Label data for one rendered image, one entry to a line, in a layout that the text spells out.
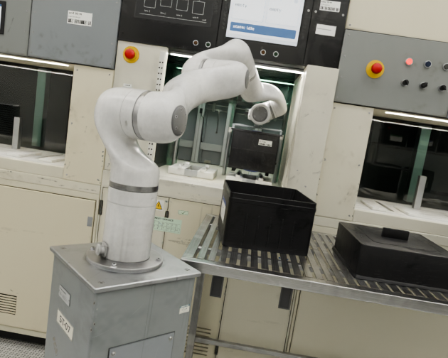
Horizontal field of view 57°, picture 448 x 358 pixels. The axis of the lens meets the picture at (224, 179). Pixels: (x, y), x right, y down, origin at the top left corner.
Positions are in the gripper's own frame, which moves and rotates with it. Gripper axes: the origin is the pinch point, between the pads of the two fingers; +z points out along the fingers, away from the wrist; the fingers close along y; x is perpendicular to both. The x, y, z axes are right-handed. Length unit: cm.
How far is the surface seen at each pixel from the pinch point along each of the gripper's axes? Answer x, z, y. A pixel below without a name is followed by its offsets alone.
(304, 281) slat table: -43, -93, 18
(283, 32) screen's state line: 32.4, -30.3, 3.8
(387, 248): -33, -84, 40
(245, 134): -9.5, -10.5, -4.8
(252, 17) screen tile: 36.4, -30.2, -9.1
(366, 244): -32, -84, 35
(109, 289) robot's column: -43, -117, -26
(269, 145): -12.9, -10.6, 6.8
